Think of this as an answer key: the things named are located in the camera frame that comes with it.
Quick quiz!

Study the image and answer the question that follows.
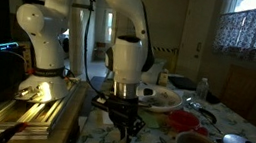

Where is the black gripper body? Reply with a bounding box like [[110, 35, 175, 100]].
[[106, 93, 141, 127]]

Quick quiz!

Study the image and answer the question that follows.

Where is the white floral bowl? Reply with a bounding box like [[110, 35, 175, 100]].
[[134, 82, 186, 117]]

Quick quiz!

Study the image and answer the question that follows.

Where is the lemon print tablecloth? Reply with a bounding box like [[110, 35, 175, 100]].
[[74, 73, 256, 143]]

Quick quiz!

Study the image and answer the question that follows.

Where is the white container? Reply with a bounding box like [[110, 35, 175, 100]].
[[140, 57, 168, 87]]

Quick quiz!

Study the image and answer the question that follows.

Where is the small yellow labelled box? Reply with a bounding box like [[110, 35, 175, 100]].
[[157, 67, 171, 87]]

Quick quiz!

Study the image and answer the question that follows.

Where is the yellow black caution tape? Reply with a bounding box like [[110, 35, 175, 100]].
[[152, 44, 180, 55]]

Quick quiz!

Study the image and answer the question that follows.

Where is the clear water bottle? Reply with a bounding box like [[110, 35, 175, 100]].
[[194, 76, 211, 102]]

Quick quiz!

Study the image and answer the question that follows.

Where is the black pouch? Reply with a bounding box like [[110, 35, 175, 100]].
[[204, 92, 223, 107]]

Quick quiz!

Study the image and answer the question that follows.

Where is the floral cafe curtain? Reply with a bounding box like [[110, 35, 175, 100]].
[[210, 0, 256, 62]]

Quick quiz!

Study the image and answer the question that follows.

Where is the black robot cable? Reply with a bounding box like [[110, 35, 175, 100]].
[[65, 0, 126, 100]]

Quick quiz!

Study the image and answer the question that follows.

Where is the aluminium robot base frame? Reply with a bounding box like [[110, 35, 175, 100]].
[[0, 69, 91, 143]]

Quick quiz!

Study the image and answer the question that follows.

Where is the wall light switch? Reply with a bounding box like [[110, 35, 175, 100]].
[[194, 41, 203, 53]]

